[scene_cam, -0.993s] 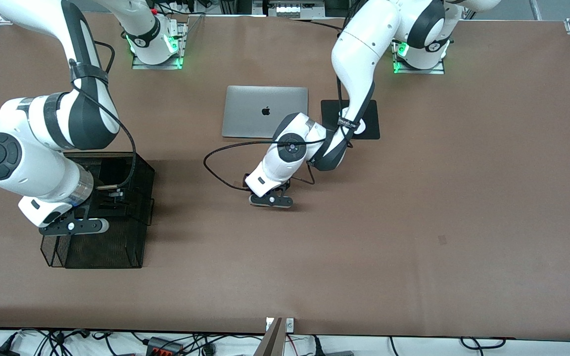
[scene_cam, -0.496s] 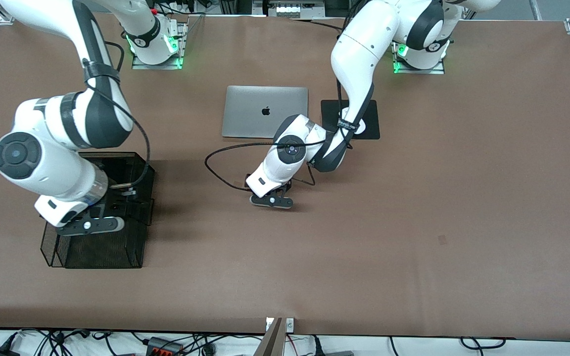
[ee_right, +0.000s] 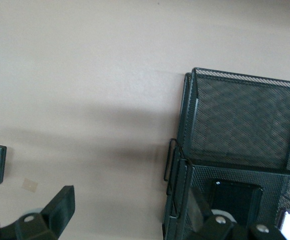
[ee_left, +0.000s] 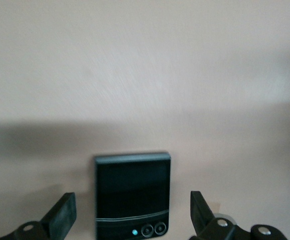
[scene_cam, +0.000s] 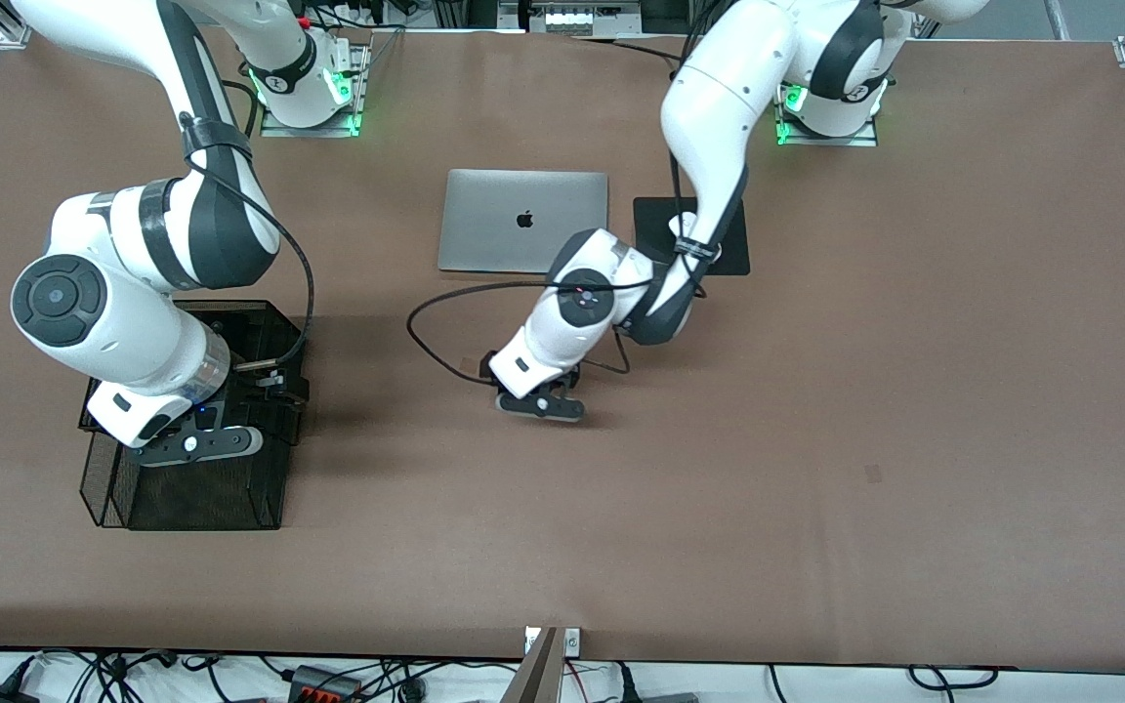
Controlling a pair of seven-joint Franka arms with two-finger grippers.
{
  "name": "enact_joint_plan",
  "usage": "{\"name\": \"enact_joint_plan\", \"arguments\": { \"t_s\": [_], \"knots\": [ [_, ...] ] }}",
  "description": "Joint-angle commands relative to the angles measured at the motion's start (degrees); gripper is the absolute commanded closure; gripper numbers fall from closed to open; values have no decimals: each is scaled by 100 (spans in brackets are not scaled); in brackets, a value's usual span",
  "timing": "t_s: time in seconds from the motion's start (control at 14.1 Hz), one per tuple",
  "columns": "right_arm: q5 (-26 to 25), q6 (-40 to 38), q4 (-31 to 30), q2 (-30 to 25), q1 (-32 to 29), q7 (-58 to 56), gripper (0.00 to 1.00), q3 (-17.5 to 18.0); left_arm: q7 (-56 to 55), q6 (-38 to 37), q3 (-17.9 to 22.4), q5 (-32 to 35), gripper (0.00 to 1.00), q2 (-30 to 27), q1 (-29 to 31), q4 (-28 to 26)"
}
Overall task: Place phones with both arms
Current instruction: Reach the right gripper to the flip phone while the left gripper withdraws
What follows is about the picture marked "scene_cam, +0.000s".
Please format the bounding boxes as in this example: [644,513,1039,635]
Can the silver closed laptop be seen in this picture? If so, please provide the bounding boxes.
[437,169,610,277]

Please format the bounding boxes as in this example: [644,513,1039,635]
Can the black mouse pad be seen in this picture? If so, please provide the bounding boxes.
[633,196,751,276]

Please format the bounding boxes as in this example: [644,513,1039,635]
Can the black power strip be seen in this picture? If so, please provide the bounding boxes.
[289,666,360,703]

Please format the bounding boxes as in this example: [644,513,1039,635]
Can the black wire mesh tray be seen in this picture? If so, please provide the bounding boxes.
[78,300,310,447]
[80,430,288,531]

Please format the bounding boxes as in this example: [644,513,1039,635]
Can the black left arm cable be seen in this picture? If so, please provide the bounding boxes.
[406,0,749,384]

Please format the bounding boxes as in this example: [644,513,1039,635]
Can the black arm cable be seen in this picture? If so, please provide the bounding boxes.
[177,83,317,372]
[406,0,749,384]

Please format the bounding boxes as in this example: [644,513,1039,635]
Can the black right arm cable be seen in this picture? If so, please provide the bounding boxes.
[177,83,317,372]

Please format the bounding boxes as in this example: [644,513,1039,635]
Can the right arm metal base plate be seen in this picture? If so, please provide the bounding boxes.
[260,44,370,139]

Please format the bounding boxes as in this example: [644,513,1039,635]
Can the grey slanted post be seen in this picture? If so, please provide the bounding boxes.
[502,628,560,703]

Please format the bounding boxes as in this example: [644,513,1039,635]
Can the black cable on table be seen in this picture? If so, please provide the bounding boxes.
[572,37,686,62]

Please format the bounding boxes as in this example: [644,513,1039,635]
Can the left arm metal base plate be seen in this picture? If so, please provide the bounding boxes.
[775,98,879,148]

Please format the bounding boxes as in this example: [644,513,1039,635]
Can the black looped floor cable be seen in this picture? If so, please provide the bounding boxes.
[909,666,998,690]

